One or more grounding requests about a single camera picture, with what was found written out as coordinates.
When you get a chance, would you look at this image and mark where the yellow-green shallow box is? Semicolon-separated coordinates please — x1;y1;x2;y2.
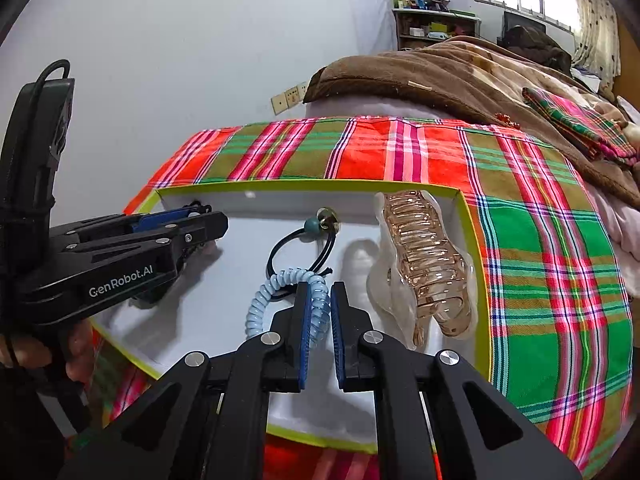
90;180;493;453

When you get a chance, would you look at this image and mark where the wall socket plate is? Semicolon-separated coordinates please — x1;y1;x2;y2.
270;81;309;114

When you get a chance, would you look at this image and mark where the black hair tie with bead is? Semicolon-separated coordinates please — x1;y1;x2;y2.
266;206;342;287

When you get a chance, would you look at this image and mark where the wooden shelf with items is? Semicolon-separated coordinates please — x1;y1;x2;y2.
392;7;482;52

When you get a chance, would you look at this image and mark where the black cable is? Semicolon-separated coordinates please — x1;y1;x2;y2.
34;59;72;86

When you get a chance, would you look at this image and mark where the dark brown coat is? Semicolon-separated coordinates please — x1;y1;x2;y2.
500;25;573;76

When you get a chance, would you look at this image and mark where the pale spiral hair tie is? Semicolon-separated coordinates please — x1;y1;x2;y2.
246;269;332;346

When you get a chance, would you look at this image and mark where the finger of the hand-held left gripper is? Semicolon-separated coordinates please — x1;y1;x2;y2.
59;211;230;283
55;201;212;235

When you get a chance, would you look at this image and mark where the black monitor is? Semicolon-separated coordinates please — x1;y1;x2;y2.
502;10;547;43

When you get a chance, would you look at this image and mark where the folded plaid cloth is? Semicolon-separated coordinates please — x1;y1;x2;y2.
522;87;640;166

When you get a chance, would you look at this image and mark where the patterned curtain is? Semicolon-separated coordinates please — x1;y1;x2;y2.
570;0;623;106

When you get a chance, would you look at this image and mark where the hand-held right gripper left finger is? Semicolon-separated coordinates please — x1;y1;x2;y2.
57;280;328;480

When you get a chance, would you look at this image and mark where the pale bed sheet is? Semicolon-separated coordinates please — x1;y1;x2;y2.
304;94;456;126

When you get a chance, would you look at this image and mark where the white duvet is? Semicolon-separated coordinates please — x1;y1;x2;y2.
587;180;640;303

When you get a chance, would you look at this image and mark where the brown blanket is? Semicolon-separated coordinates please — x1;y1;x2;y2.
302;37;640;196

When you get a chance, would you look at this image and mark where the translucent hair claw clip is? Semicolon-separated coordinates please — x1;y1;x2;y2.
365;190;476;352

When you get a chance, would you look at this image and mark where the person's left hand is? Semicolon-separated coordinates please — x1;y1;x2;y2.
64;319;97;385

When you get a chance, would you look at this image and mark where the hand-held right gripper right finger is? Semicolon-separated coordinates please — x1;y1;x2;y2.
330;281;583;480

